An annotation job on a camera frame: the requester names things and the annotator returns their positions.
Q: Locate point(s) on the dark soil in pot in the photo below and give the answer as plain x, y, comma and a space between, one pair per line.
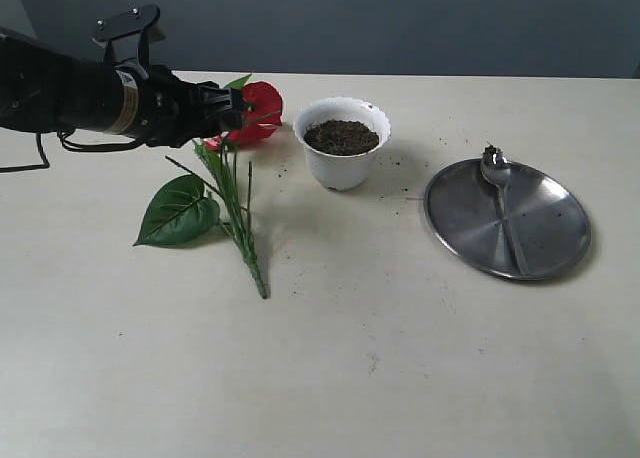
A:
341, 138

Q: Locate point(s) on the red artificial flower with leaves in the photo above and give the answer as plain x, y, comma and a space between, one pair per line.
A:
188, 206

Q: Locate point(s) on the stainless steel spork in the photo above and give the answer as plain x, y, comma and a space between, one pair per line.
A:
496, 170

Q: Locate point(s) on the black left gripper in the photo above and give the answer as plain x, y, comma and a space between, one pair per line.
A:
170, 111

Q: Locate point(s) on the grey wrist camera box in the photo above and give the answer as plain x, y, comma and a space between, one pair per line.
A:
140, 23

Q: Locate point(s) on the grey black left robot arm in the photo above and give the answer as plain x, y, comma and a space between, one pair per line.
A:
105, 107

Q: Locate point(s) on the round stainless steel plate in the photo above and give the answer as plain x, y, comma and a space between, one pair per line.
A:
534, 230

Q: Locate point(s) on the white plastic flower pot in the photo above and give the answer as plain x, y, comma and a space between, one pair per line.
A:
341, 172

